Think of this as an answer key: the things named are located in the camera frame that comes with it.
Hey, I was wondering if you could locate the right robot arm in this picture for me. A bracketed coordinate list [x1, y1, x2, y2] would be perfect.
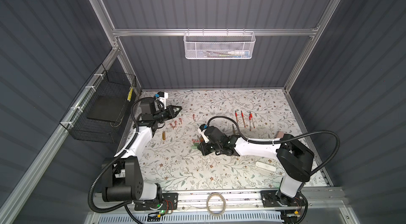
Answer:
[197, 116, 340, 201]

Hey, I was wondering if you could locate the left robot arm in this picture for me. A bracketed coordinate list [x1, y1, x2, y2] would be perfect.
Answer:
[87, 91, 182, 213]

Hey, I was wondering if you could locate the floral table mat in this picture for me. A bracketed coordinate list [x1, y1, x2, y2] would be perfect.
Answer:
[122, 90, 325, 197]

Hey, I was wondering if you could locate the roll of clear tape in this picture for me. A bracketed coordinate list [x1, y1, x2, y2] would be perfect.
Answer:
[206, 193, 227, 217]

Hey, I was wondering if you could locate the white rectangular eraser box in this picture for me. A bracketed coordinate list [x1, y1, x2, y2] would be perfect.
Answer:
[255, 161, 277, 173]

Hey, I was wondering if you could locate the pink pencil case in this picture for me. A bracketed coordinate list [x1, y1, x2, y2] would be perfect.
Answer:
[276, 131, 284, 138]

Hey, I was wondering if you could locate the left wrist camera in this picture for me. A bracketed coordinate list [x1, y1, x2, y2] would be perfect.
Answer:
[155, 91, 169, 106]

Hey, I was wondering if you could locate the black wire basket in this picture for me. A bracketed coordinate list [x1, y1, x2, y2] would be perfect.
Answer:
[60, 66, 137, 144]

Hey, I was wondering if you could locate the white wire mesh basket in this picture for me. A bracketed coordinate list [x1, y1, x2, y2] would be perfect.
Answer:
[183, 31, 256, 60]

